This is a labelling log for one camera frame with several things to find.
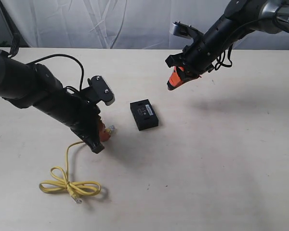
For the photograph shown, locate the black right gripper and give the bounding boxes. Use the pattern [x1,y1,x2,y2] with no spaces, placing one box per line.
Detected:
[165,36,221,90]

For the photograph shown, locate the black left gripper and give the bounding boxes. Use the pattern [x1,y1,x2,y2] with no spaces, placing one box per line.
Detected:
[49,92,110,154]

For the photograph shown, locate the small black box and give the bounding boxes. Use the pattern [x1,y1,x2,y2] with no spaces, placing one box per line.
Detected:
[130,99,159,131]

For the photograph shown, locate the yellow ethernet cable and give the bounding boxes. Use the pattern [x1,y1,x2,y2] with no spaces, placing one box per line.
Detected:
[39,124,118,205]

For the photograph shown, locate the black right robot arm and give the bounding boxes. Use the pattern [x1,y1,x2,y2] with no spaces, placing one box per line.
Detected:
[165,0,289,90]

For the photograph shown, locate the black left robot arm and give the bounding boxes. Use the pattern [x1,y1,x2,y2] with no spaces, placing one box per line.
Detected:
[0,50,115,154]

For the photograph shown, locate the white backdrop cloth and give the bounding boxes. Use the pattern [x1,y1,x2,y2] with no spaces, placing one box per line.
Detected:
[0,0,289,51]

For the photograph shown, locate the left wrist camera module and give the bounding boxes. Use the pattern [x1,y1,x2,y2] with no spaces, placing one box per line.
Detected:
[85,76,115,106]

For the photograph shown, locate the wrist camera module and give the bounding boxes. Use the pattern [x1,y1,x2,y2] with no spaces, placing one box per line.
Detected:
[170,21,204,40]
[85,76,115,106]

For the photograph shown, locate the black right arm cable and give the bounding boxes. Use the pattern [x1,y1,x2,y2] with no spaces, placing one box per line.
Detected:
[213,16,280,72]

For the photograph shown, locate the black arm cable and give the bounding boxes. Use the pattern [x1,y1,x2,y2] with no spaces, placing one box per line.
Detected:
[213,16,280,72]
[26,54,85,92]

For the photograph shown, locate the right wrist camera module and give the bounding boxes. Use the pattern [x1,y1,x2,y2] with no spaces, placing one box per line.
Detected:
[170,21,204,40]

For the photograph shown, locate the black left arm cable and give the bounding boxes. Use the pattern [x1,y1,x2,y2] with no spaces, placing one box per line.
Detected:
[26,54,85,92]

